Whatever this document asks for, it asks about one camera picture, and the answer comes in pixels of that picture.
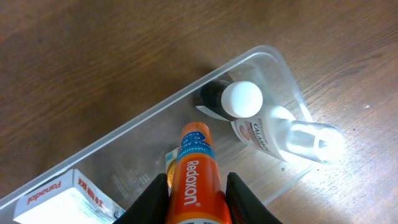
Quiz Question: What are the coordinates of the white spray bottle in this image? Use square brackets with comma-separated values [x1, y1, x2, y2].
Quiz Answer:
[231, 105, 345, 164]

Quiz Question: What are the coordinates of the orange tablet tube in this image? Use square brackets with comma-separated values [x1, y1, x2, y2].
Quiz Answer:
[165, 122, 232, 223]

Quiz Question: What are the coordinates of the small gold lid jar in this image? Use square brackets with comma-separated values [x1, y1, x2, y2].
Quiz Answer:
[165, 148, 178, 188]

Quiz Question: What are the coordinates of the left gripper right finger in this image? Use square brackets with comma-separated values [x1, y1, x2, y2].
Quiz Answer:
[226, 172, 282, 224]

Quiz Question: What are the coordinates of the clear plastic container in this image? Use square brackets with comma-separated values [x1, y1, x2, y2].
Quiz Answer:
[1, 45, 312, 223]

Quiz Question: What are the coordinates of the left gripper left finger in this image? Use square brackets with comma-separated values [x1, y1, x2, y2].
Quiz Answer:
[114, 173, 169, 224]

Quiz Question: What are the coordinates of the dark brown syrup bottle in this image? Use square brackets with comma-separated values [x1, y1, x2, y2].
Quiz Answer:
[193, 80, 263, 121]

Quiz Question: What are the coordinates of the white green medicine box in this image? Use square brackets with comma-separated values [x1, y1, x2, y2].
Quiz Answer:
[13, 169, 126, 224]

